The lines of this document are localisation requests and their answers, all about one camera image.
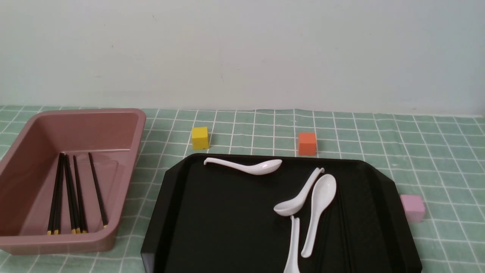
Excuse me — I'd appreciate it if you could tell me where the black chopstick rightmost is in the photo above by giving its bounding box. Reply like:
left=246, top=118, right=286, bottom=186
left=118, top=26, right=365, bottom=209
left=88, top=152, right=108, bottom=228

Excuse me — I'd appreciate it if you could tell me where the orange cube block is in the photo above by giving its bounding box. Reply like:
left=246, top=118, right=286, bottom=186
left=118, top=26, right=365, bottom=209
left=297, top=132, right=317, bottom=157

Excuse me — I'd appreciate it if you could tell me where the green checkered tablecloth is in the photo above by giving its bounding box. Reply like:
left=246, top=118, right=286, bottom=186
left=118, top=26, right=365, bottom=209
left=1, top=108, right=485, bottom=273

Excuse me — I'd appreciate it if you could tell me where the white spoon right long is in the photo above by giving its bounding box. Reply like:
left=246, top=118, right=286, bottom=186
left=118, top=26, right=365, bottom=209
left=301, top=173, right=336, bottom=259

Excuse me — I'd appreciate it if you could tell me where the white spoon bottom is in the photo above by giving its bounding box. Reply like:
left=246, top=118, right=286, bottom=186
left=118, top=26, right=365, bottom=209
left=283, top=215, right=300, bottom=273

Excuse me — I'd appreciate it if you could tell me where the pink plastic bin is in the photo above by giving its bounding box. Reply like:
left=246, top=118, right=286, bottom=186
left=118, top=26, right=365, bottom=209
left=0, top=108, right=147, bottom=255

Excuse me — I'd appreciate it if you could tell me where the black chopstick far left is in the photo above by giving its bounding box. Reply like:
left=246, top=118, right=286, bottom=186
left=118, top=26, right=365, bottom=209
left=47, top=153, right=62, bottom=235

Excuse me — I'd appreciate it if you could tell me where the black chopstick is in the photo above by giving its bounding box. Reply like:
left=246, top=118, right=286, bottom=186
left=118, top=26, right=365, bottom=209
left=53, top=153, right=64, bottom=235
left=47, top=153, right=62, bottom=235
left=73, top=155, right=88, bottom=234
left=66, top=154, right=81, bottom=234
left=88, top=152, right=108, bottom=228
left=63, top=154, right=77, bottom=234

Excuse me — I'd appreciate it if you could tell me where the white spoon top left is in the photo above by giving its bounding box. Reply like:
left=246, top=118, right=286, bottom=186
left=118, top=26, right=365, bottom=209
left=204, top=157, right=282, bottom=175

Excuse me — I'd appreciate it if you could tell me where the black plastic tray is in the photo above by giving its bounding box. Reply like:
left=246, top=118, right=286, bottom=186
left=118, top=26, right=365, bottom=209
left=141, top=154, right=423, bottom=273

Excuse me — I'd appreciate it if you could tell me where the yellow cube block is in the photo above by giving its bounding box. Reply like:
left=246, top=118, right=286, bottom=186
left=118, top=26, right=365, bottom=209
left=192, top=127, right=210, bottom=150

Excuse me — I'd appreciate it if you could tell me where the pink cube block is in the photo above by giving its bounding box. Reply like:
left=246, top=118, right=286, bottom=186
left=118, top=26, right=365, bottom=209
left=400, top=194, right=426, bottom=223

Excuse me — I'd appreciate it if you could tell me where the white spoon middle curved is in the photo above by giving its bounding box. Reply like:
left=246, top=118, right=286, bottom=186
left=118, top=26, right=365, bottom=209
left=273, top=168, right=325, bottom=217

